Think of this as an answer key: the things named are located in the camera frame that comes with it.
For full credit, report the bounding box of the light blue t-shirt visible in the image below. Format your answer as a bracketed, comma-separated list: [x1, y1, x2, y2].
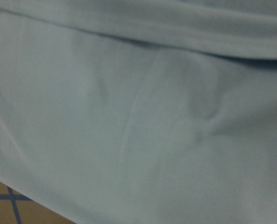
[0, 0, 277, 224]

